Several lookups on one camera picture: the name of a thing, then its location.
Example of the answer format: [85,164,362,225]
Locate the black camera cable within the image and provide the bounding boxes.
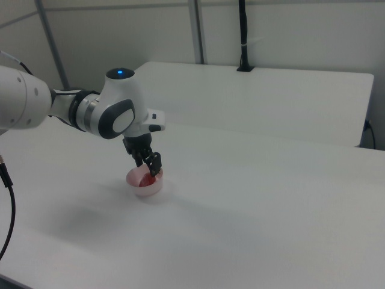
[0,154,17,261]

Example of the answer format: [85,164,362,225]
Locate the grey robot arm cable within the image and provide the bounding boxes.
[0,50,34,76]

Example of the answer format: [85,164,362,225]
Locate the white side table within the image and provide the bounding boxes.
[133,61,375,149]

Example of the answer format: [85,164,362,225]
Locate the black wall cable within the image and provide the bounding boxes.
[363,119,377,149]

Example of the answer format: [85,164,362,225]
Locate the red strawberry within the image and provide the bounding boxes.
[138,172,158,187]

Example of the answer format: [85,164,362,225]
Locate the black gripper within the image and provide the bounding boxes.
[121,133,164,178]

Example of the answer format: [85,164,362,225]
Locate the black camera pole with clamp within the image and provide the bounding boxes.
[236,0,256,73]

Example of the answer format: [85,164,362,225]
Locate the grey partition corner post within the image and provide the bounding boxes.
[34,0,69,90]

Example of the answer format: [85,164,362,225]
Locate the pink plastic bowl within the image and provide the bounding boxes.
[125,167,165,198]

